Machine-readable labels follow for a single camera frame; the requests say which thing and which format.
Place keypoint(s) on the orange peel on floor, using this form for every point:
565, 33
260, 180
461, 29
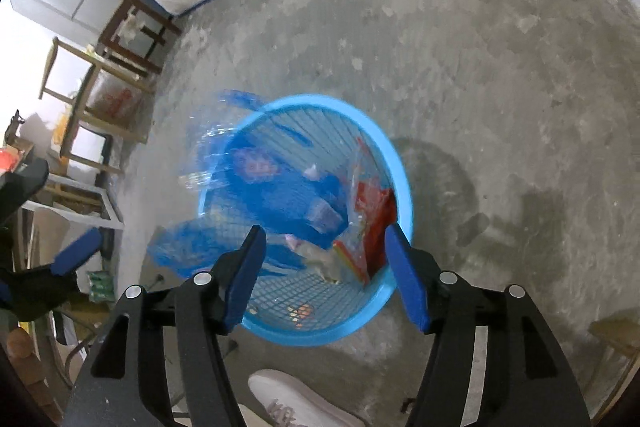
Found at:
298, 315

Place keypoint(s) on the person's left hand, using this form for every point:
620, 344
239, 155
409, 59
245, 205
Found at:
21, 351

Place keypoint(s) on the red snack bag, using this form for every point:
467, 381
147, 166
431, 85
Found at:
371, 206

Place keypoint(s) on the blue plastic package bag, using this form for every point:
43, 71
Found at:
251, 167

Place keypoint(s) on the long grey side table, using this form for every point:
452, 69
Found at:
76, 202

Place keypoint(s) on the white sneaker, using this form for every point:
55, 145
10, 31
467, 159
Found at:
289, 402

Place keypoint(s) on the blue mesh trash basket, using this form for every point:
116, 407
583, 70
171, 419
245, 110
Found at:
339, 309

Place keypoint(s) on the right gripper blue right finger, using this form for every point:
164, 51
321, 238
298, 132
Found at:
527, 379

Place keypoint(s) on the dark wooden stool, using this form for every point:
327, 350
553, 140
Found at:
134, 32

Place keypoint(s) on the tan paper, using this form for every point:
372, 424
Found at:
327, 264

